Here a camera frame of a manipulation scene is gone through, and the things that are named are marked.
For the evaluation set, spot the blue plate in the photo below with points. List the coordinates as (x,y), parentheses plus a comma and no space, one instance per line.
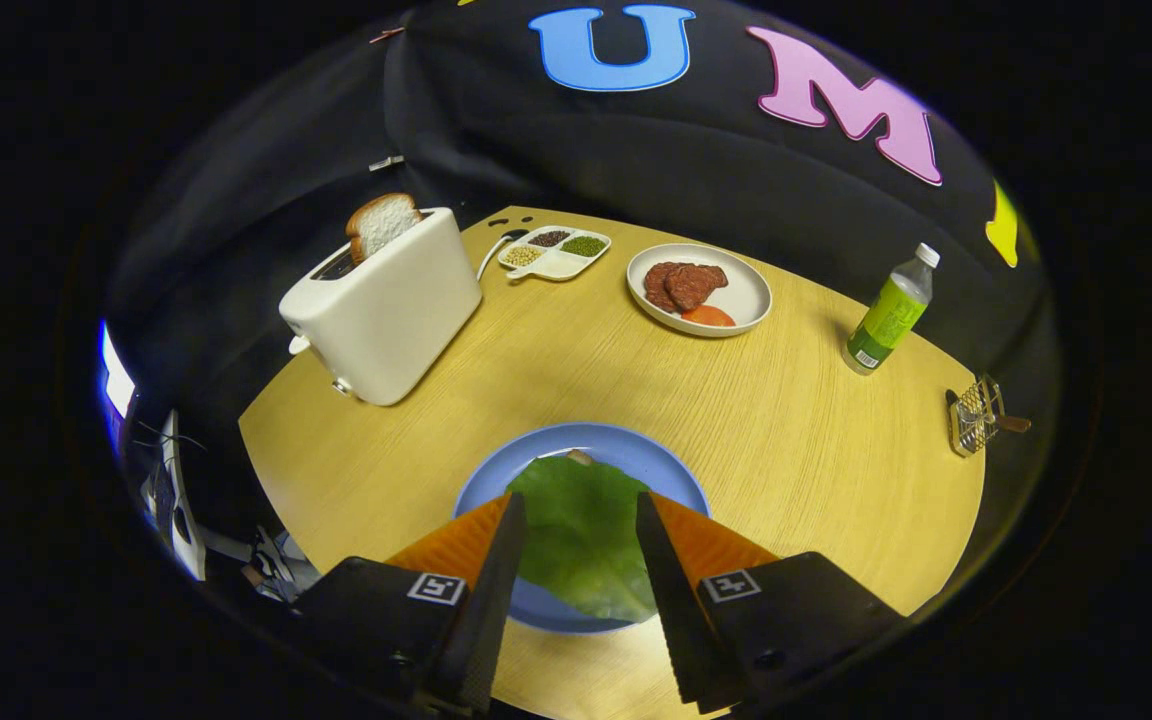
(586,440)

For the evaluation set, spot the white divided condiment dish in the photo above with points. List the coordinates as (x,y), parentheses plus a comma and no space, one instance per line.
(556,262)

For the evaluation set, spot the white bread slice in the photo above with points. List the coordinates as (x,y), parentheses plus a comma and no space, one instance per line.
(383,225)

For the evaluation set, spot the red tomato slice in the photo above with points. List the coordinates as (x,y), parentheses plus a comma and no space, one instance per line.
(708,317)

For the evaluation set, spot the brown meat patty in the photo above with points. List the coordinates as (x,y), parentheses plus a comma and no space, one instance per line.
(696,283)
(656,288)

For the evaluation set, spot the green lettuce leaf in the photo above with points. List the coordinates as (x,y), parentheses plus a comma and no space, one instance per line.
(581,530)

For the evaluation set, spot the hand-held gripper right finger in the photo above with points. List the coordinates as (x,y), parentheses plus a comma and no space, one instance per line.
(676,610)

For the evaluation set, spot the black backdrop cloth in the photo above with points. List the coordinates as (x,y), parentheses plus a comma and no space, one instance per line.
(636,150)

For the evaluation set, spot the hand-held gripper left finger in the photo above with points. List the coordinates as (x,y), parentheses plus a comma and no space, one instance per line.
(486,600)

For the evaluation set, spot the white metal frame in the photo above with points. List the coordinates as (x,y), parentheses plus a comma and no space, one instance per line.
(179,510)

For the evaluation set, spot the white toaster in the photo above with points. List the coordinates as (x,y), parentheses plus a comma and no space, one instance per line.
(386,320)

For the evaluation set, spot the green label plastic bottle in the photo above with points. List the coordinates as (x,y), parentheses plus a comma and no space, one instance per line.
(886,320)

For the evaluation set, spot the round white plate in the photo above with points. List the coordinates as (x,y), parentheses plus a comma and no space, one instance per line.
(746,295)

